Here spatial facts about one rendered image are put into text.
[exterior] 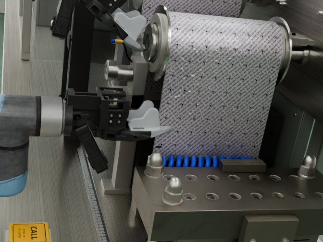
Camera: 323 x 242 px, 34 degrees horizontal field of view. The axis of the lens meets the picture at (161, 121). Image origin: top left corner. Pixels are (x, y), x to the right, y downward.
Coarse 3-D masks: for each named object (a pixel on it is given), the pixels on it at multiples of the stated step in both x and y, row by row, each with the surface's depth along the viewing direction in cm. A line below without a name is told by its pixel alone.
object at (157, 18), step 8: (152, 16) 104; (160, 16) 100; (160, 24) 99; (160, 32) 99; (160, 40) 99; (160, 48) 98; (160, 56) 99; (152, 64) 103; (160, 64) 100; (280, 64) 106; (152, 72) 104
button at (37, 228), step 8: (16, 224) 97; (24, 224) 97; (32, 224) 97; (40, 224) 98; (16, 232) 94; (24, 232) 95; (32, 232) 95; (40, 232) 95; (48, 232) 96; (16, 240) 92; (24, 240) 93; (32, 240) 93; (40, 240) 93; (48, 240) 94
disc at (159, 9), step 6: (162, 6) 101; (156, 12) 105; (162, 12) 101; (168, 12) 99; (168, 18) 97; (168, 24) 97; (168, 30) 97; (168, 36) 96; (168, 42) 97; (168, 48) 97; (168, 54) 97; (162, 66) 99; (150, 72) 107; (162, 72) 100; (156, 78) 103
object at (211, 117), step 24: (168, 96) 102; (192, 96) 103; (216, 96) 104; (240, 96) 106; (264, 96) 107; (168, 120) 104; (192, 120) 105; (216, 120) 107; (240, 120) 108; (264, 120) 110; (168, 144) 106; (192, 144) 107; (216, 144) 109; (240, 144) 110
